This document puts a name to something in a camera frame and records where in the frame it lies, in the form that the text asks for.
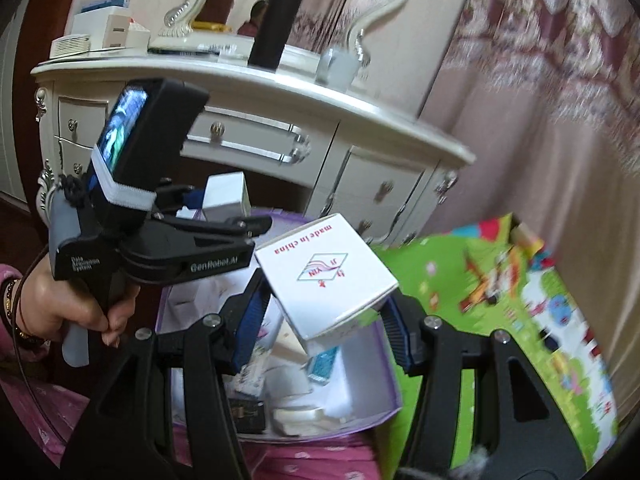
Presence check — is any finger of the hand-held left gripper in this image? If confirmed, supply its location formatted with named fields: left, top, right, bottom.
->
left=152, top=211, right=274, bottom=242
left=151, top=184, right=207, bottom=212

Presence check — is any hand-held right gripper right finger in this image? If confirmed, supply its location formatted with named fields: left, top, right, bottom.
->
left=380, top=292, right=588, bottom=480

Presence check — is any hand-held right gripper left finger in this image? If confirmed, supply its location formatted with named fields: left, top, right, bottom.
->
left=60, top=267, right=273, bottom=480

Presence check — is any small white box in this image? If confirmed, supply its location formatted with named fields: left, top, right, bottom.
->
left=202, top=171, right=252, bottom=221

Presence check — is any purple storage box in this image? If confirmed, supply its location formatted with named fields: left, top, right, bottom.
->
left=155, top=210, right=403, bottom=443

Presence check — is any white box with diamond logo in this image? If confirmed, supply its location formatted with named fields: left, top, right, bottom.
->
left=254, top=212, right=400, bottom=342

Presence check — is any person's left forearm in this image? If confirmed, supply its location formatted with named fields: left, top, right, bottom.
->
left=0, top=260, right=48, bottom=361

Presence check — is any person's left hand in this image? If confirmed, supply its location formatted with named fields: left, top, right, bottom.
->
left=20, top=260, right=141, bottom=348

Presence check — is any printed cartoon blanket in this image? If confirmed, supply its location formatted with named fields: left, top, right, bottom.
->
left=372, top=212, right=621, bottom=471

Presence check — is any dark flat item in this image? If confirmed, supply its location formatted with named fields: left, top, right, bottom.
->
left=147, top=45, right=223, bottom=57

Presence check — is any white carton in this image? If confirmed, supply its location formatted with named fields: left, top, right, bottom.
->
left=72, top=7, right=151, bottom=53

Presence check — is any blue and white box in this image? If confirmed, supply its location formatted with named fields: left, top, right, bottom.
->
left=80, top=0, right=128, bottom=13

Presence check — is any white ornate dresser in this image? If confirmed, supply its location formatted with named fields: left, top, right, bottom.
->
left=30, top=30, right=476, bottom=256

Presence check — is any tall black bottle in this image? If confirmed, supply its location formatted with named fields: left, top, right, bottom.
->
left=247, top=0, right=307, bottom=68

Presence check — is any white mug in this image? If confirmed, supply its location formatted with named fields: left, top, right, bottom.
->
left=315, top=47, right=361, bottom=90

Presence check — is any ornate framed mirror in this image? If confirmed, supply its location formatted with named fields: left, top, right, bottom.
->
left=155, top=0, right=421, bottom=66

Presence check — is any pink curtain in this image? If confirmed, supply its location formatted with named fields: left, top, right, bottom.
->
left=420, top=0, right=640, bottom=376

